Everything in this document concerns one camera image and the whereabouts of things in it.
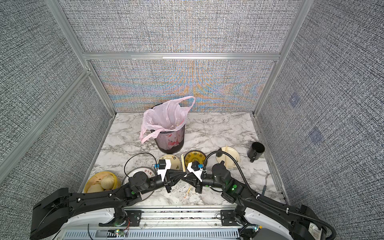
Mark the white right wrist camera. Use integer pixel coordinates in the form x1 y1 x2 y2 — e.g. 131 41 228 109
187 161 206 182

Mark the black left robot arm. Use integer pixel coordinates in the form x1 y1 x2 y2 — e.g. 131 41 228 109
30 169 186 240

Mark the wrapped chopsticks pile on table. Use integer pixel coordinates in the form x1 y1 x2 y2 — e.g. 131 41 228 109
182 186 192 202

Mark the steamed bun upper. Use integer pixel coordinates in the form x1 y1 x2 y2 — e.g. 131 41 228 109
100 175 115 190

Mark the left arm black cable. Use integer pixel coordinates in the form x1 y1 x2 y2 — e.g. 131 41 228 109
123 152 159 178

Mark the yellow patterned black plate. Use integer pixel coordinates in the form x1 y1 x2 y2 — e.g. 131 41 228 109
184 150 206 167

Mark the yellow steamer basket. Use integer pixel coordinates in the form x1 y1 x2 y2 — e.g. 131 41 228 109
83 172 121 193

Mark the black mug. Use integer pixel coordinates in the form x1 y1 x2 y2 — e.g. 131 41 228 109
247 142 265 163

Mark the steamed bun lower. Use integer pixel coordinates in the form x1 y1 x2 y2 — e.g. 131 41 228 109
87 184 104 194

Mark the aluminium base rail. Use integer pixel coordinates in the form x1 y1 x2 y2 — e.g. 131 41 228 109
59 206 304 240

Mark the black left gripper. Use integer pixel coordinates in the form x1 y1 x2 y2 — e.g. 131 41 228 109
139 170 186 197

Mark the cream small plate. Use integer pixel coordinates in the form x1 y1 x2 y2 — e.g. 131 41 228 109
161 155 182 170

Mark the pink plastic trash bag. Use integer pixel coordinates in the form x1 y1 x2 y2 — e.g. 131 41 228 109
139 96 196 144

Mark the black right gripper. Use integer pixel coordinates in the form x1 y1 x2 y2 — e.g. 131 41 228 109
182 172 228 195

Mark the steamed bun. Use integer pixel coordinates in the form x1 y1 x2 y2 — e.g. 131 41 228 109
87 184 104 194
100 175 115 190

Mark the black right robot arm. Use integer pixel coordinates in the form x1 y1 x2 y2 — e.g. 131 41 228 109
183 162 337 240

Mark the black mesh trash bin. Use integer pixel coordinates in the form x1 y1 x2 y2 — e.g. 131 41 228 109
154 110 185 154

